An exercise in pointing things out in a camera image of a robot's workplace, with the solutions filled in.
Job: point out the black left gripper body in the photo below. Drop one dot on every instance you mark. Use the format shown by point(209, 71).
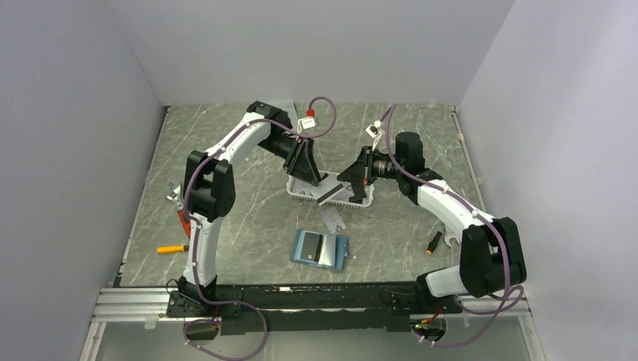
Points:
point(281, 147)

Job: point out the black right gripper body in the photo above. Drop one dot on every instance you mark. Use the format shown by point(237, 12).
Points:
point(384, 167)

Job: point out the white plastic basket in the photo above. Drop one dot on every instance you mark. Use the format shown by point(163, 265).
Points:
point(301, 190)

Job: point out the white printed VIP card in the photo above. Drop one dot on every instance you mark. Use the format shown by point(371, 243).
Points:
point(333, 220)

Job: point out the black credit card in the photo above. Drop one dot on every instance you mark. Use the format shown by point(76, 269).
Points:
point(311, 244)

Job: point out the blue card holder wallet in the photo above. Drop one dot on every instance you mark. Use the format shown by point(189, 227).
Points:
point(334, 251)

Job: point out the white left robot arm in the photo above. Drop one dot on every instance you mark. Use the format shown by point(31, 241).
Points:
point(210, 193)

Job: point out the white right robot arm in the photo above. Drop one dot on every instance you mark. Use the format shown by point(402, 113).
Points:
point(491, 257)

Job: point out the clear plastic screw box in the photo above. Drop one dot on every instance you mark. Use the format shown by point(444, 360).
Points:
point(287, 105)

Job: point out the yellow black screwdriver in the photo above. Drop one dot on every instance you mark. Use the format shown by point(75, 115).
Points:
point(433, 244)

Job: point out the chrome open-end wrench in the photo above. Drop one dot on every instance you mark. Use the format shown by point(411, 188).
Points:
point(450, 238)

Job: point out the orange utility knife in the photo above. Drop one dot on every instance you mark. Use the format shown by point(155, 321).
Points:
point(174, 194)

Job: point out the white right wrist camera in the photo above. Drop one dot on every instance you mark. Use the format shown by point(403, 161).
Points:
point(376, 133)

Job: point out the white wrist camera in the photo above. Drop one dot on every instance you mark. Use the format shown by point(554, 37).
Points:
point(307, 125)
point(376, 133)

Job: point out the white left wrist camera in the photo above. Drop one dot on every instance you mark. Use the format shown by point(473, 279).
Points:
point(307, 125)

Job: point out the orange handled screwdriver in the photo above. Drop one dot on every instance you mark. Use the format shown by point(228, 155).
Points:
point(173, 249)

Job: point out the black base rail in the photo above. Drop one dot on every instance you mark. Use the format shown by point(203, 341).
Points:
point(392, 306)

